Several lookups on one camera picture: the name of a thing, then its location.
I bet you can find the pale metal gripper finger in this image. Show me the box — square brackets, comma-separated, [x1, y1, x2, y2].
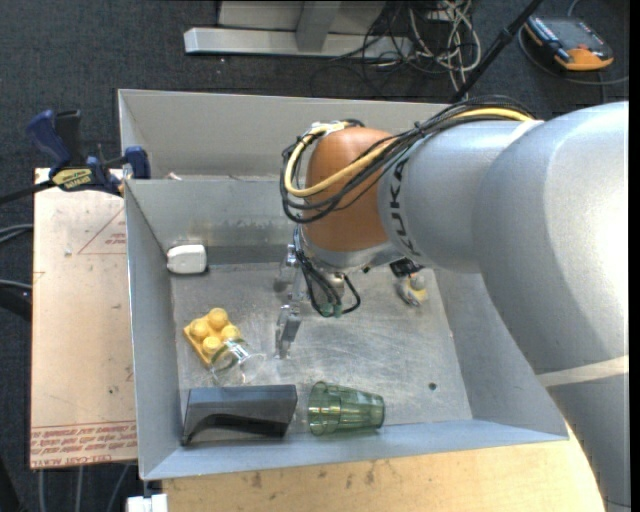
[272, 257, 296, 300]
[274, 303, 303, 361]

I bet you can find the clear glass with green stripes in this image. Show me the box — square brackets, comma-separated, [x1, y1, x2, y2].
[209, 338, 268, 387]

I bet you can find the yellow toy building block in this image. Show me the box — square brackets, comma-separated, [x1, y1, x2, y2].
[182, 307, 245, 371]

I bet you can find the grey metal bin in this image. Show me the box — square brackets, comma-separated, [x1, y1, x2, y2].
[117, 88, 569, 482]

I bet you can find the dark grey wedge block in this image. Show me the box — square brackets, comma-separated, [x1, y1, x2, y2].
[180, 383, 299, 447]

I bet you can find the white rounded plastic box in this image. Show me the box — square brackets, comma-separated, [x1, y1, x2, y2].
[165, 243, 209, 275]

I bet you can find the green clear plastic cup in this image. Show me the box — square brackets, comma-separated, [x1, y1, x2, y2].
[306, 380, 386, 437]

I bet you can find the brown cardboard board, red print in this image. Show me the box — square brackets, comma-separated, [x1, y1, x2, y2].
[29, 167, 139, 470]

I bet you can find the black cylinder on white bracket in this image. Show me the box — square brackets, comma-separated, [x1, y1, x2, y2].
[389, 257, 430, 308]

